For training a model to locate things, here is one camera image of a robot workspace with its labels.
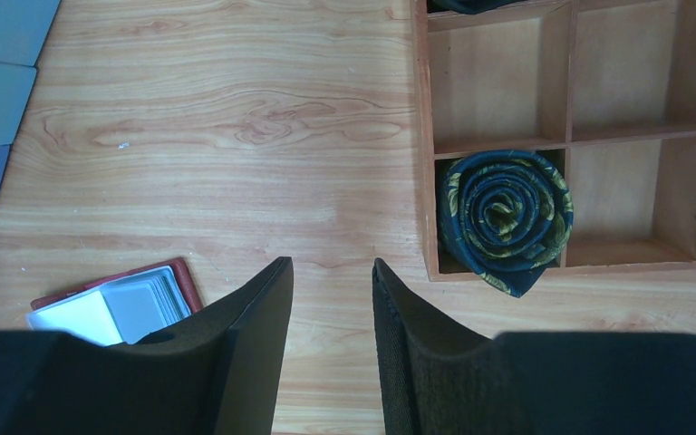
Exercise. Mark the wooden compartment tray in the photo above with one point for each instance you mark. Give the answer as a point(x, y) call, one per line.
point(604, 89)

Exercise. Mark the red leather card holder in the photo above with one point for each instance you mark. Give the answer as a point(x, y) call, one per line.
point(121, 308)

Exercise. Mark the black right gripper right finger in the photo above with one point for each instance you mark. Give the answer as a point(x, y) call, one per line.
point(439, 377)

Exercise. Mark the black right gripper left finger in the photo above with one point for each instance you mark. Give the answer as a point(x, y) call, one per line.
point(215, 372)

